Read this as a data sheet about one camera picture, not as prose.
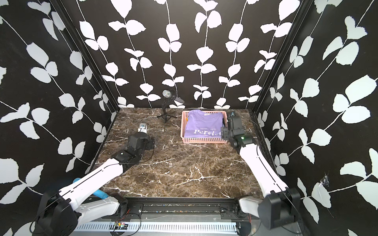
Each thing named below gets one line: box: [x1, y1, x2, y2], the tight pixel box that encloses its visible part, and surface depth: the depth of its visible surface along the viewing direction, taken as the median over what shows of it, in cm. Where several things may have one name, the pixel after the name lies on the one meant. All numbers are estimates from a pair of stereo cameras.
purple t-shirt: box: [184, 109, 224, 138], surface depth 105 cm
